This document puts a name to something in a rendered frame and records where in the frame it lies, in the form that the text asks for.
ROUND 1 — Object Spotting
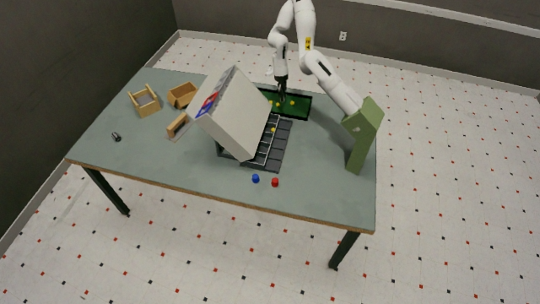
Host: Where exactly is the open brown cardboard box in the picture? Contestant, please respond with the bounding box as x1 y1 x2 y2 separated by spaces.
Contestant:
167 82 198 110

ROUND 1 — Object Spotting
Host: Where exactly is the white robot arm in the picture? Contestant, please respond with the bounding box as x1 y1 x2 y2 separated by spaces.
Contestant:
266 0 364 117

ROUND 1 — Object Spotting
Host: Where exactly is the tan cardboard box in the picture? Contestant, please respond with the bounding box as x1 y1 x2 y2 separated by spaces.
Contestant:
127 85 161 118

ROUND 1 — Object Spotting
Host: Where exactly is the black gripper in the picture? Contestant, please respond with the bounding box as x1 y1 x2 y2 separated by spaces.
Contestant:
274 73 289 102

